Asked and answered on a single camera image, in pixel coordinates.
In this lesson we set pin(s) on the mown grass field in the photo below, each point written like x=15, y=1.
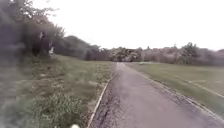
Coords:
x=186, y=75

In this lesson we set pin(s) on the row of trees and bushes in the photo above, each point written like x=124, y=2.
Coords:
x=80, y=46

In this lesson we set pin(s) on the grey asphalt path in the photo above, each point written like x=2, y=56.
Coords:
x=140, y=100

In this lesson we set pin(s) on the robot's own part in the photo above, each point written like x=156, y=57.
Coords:
x=75, y=126

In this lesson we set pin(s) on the pale concrete path kerb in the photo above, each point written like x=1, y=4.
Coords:
x=99, y=101

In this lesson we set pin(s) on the grass verge with weeds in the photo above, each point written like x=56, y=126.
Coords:
x=53, y=90

